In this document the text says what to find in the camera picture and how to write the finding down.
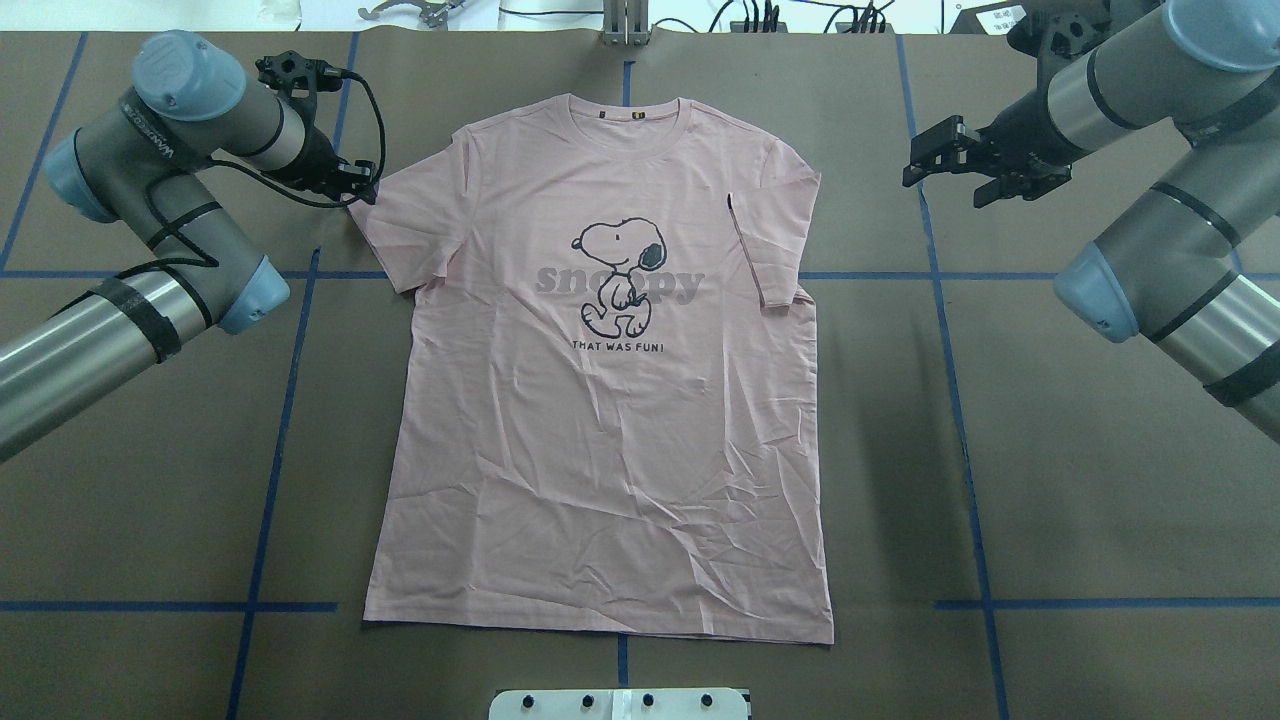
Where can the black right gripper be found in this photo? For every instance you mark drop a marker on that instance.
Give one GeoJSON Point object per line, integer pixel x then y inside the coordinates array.
{"type": "Point", "coordinates": [1022, 133]}

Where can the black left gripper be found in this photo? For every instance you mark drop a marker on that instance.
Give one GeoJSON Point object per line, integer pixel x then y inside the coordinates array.
{"type": "Point", "coordinates": [315, 159]}

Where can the pink Snoopy t-shirt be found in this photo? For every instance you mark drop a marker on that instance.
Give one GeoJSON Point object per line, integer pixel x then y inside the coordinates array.
{"type": "Point", "coordinates": [610, 417]}

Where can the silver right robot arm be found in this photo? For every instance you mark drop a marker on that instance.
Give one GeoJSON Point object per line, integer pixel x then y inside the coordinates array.
{"type": "Point", "coordinates": [1162, 270]}

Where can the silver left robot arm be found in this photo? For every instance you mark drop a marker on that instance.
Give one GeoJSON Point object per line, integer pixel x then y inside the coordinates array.
{"type": "Point", "coordinates": [191, 106]}

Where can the black box with label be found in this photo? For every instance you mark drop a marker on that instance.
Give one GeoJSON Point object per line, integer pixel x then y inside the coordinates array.
{"type": "Point", "coordinates": [990, 18]}

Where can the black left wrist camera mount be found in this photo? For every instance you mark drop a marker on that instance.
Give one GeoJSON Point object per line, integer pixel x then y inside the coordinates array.
{"type": "Point", "coordinates": [292, 76]}

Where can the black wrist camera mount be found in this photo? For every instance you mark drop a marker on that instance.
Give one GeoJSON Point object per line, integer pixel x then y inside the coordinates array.
{"type": "Point", "coordinates": [1056, 33]}
{"type": "Point", "coordinates": [292, 76]}

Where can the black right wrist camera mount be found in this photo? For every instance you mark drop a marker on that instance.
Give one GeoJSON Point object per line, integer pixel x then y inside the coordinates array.
{"type": "Point", "coordinates": [1056, 33]}

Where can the grey metal bracket tool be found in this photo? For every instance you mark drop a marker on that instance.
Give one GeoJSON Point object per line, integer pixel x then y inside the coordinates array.
{"type": "Point", "coordinates": [428, 14]}

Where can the grey metal camera post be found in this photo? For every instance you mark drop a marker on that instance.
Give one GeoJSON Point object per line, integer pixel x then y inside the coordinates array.
{"type": "Point", "coordinates": [626, 23]}

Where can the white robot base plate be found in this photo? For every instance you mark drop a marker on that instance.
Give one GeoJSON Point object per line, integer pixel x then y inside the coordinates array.
{"type": "Point", "coordinates": [623, 703]}

